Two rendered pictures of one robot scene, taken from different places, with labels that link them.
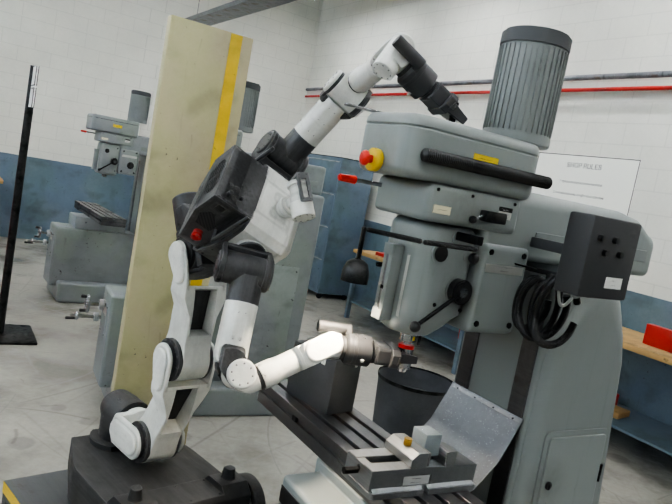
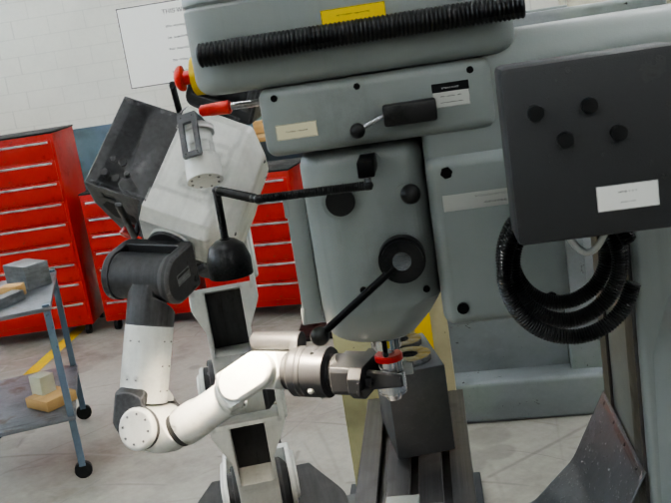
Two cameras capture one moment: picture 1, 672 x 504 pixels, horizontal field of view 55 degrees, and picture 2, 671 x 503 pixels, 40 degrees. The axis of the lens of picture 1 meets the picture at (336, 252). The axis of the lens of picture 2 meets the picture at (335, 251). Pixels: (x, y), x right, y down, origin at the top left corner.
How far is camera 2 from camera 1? 1.31 m
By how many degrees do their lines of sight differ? 39
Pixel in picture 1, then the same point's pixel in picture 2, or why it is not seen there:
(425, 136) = (205, 21)
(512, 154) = not seen: outside the picture
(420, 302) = (335, 290)
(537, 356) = (638, 347)
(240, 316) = (133, 346)
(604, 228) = (541, 89)
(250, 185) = (146, 150)
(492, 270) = (463, 205)
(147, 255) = not seen: hidden behind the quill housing
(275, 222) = (189, 194)
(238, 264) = (122, 272)
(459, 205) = (333, 111)
